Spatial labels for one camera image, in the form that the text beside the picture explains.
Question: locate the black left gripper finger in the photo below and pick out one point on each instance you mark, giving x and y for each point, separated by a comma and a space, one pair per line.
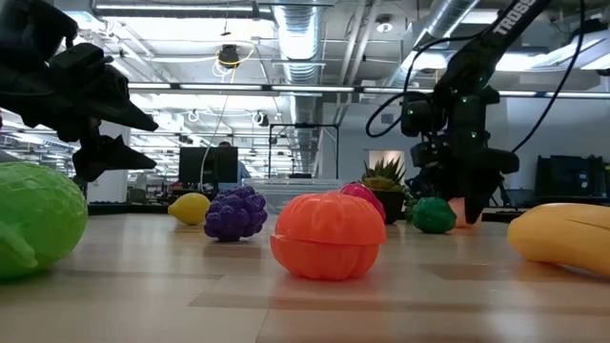
105, 157
128, 112

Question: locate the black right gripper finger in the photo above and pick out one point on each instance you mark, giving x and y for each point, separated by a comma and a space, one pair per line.
479, 200

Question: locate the dark green toy pepper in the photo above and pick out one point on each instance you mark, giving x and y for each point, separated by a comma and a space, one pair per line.
433, 216

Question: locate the light green toy fruit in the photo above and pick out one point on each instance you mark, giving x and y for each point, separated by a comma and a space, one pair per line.
38, 219

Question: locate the yellow toy banana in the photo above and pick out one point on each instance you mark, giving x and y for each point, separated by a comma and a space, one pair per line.
567, 236

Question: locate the yellow toy lemon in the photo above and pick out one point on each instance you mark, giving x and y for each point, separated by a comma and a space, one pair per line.
189, 208

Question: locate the pink toy fruit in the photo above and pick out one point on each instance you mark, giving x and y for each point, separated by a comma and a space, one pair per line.
364, 194

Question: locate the purple toy grapes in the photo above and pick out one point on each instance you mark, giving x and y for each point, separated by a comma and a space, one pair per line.
236, 214

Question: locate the orange toy pumpkin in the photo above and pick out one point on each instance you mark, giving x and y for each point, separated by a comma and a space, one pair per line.
328, 238

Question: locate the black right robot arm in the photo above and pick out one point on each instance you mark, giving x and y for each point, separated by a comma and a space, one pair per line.
481, 52

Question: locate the clear plastic tupperware container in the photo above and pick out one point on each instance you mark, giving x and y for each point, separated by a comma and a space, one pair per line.
290, 188

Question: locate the white building column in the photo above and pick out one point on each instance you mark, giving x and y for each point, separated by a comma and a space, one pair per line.
109, 190

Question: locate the potted succulent plant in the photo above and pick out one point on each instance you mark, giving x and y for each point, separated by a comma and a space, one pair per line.
385, 178

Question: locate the black computer monitor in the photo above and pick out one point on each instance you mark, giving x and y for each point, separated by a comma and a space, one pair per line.
205, 164

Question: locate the black equipment cabinet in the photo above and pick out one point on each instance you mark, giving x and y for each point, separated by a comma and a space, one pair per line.
569, 176

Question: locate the person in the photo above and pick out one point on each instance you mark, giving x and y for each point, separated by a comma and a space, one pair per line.
243, 172

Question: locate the long horizontal light bar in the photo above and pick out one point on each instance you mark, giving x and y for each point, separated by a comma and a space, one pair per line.
310, 88

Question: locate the black aluminium table frame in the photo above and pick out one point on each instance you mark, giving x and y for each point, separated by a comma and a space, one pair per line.
133, 208

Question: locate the black ceiling camera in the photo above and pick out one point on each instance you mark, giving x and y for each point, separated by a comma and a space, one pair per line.
229, 55

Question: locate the black frame stand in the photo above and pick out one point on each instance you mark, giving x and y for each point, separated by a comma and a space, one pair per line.
305, 125

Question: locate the silver ventilation duct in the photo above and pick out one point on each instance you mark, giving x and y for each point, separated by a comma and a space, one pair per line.
299, 47

